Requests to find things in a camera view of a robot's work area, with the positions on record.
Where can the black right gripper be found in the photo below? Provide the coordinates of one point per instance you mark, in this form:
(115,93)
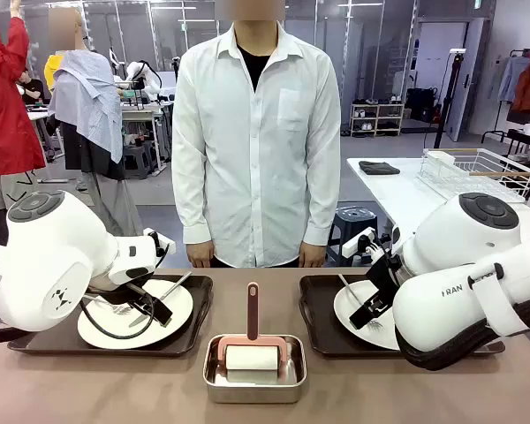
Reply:
(383,278)

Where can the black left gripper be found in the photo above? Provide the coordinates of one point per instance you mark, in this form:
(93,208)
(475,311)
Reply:
(119,289)

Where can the white round plate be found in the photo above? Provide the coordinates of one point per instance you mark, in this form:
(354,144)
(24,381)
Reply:
(358,342)
(179,309)

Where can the dark brown serving tray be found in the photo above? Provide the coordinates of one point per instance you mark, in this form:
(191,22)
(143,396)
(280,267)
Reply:
(320,318)
(195,318)

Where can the person's left forearm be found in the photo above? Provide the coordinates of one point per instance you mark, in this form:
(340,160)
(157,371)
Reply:
(321,212)

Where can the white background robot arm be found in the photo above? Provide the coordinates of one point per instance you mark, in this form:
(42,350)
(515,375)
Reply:
(148,77)

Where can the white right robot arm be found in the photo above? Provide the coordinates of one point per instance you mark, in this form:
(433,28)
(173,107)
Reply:
(450,309)

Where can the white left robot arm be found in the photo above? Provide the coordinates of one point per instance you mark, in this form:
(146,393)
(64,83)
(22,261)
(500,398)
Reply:
(48,247)

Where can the person's right forearm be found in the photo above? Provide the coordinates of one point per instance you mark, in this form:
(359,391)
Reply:
(195,212)

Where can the person's right hand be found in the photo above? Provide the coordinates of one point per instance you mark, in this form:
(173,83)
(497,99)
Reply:
(199,256)

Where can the person's left hand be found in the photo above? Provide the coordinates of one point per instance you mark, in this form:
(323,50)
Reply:
(312,257)

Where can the silver fork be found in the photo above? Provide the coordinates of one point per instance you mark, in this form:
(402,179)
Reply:
(122,309)
(351,290)

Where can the pink lint roller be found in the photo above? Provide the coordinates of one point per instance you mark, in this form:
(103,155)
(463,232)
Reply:
(253,309)

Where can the dark plastic stool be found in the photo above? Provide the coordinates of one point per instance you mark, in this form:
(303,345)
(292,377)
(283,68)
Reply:
(351,216)

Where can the rectangular steel container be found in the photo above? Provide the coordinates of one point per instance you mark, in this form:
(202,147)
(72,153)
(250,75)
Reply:
(254,393)

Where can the white side table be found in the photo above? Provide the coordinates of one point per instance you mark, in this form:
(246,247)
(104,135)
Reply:
(380,190)

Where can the dark folded cloth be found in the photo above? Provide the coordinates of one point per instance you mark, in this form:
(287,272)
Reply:
(379,168)

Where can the grey plastic stool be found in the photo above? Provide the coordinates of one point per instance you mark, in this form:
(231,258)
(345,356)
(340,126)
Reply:
(139,159)

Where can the white cutlery holder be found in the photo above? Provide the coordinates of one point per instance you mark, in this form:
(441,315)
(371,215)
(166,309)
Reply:
(439,158)

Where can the man in white shirt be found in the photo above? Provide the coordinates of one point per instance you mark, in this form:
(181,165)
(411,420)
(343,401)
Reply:
(256,154)

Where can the wooden shoe rack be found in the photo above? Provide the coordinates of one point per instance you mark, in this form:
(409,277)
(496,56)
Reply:
(375,119)

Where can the white background workbench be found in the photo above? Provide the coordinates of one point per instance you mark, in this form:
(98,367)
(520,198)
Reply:
(137,115)

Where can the black bag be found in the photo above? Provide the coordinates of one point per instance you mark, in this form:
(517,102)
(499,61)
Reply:
(421,106)

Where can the mannequin in striped shirt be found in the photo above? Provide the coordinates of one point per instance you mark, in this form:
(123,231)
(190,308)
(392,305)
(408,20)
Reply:
(88,101)

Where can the black cart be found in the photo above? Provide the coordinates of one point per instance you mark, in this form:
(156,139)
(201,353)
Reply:
(525,137)

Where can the mannequin in red coat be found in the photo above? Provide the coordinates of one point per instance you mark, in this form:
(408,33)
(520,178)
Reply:
(4,110)

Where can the seated person in black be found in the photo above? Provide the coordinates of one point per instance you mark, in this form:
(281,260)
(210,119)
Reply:
(33,90)

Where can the grey-blue hanging shirt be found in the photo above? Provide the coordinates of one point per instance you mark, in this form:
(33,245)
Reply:
(510,79)

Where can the tripod stand with device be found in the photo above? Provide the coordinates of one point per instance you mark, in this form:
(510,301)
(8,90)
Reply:
(458,51)

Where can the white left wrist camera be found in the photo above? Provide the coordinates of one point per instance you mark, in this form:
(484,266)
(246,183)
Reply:
(167,247)

